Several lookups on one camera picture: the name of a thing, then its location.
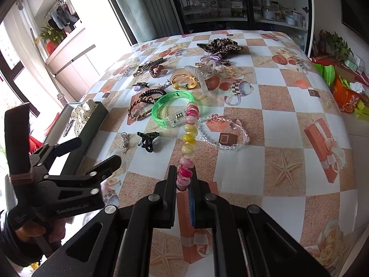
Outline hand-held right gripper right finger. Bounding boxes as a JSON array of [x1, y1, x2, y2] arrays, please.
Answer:
[[187, 167, 330, 277]]

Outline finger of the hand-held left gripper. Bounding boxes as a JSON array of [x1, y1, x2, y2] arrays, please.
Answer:
[[35, 136, 83, 167], [43, 154, 122, 202]]

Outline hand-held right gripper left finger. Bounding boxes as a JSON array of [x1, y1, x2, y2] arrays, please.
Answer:
[[31, 165, 178, 277]]

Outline grey jewelry tray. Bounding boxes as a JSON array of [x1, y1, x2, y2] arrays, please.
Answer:
[[43, 101, 109, 176]]

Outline silver clasp keychain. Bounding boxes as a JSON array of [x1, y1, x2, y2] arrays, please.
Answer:
[[119, 133, 129, 154]]

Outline pink yellow spiral hair tie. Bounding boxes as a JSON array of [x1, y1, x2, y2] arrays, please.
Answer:
[[176, 101, 199, 191]]

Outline black leaf hair claw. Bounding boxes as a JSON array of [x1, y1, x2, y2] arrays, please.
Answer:
[[137, 131, 160, 153]]

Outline clear bead bracelet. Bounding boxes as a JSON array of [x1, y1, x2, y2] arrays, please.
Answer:
[[197, 114, 250, 151]]

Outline brown braided hair tie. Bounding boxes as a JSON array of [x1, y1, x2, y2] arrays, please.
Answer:
[[127, 95, 158, 121]]

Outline green plastic bangle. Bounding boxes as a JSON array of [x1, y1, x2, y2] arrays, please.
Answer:
[[151, 91, 191, 129]]

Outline black spiral hair tie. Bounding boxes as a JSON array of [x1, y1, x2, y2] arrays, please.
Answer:
[[140, 89, 167, 99]]

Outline clear plastic hair claw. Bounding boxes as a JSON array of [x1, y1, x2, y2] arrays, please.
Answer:
[[184, 60, 217, 93]]

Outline person's left hand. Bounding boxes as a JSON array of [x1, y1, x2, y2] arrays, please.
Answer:
[[14, 218, 67, 246]]

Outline white polka dot scrunchie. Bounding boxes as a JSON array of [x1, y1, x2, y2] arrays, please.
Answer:
[[71, 99, 96, 137]]

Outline white low cabinet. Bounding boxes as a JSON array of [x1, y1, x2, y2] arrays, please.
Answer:
[[45, 27, 101, 93]]

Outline yellow flower plant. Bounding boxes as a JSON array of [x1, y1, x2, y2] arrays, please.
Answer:
[[34, 24, 67, 46]]

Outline bronze bow hair clip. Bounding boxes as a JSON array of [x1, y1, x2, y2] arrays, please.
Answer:
[[133, 58, 168, 77]]

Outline hanging clothes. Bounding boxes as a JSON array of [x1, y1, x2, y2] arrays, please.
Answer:
[[47, 2, 80, 30]]

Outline checked printed tablecloth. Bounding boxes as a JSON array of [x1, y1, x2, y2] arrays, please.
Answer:
[[73, 29, 358, 277]]

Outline leopard print scrunchie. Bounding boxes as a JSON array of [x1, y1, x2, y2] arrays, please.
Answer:
[[197, 38, 244, 59]]

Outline grey curtain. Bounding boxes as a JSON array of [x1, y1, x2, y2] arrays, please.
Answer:
[[99, 0, 185, 45]]

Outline orange gift box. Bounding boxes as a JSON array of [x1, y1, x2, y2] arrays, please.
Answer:
[[331, 77, 366, 114]]

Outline green gift bag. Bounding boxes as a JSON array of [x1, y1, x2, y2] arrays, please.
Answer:
[[312, 63, 337, 85]]

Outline glass display cabinet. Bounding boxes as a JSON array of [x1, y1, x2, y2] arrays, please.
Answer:
[[167, 0, 252, 33]]

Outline shelf of jars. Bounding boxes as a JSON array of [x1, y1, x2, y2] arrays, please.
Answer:
[[250, 0, 312, 31]]

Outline green potted plant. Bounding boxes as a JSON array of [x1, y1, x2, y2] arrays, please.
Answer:
[[318, 30, 354, 62]]

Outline yellow bead bracelet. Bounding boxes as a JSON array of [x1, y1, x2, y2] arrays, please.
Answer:
[[171, 74, 199, 90]]

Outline brown spiral hair tie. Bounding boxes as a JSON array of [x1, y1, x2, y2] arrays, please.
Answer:
[[149, 64, 169, 78]]

